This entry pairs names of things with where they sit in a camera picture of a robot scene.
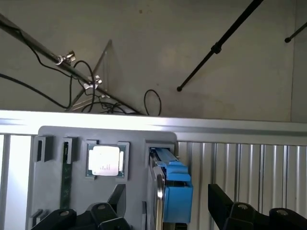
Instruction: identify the silver CPU chip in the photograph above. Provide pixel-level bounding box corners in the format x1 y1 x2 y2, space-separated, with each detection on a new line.
88 145 124 177

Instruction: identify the silver stand brace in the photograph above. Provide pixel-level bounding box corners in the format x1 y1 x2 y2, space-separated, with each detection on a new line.
66 39 120 112

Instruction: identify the dark metal stand pole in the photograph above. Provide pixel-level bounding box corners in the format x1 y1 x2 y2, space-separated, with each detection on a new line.
0 11 144 115

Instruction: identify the black tripod leg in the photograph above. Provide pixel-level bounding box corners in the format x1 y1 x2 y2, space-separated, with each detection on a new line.
177 0 264 92
284 21 307 44

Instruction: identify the long black floor cable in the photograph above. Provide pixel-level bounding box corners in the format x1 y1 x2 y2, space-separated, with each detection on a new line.
0 33 144 115

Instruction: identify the green RAM stick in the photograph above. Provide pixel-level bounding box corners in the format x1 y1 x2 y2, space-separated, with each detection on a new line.
59 142 72 211

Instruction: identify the black looped floor cable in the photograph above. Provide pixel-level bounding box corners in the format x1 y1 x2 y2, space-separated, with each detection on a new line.
143 89 162 116

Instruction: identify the grey parts rack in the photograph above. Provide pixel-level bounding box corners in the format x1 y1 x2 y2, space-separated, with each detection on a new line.
25 126 178 230

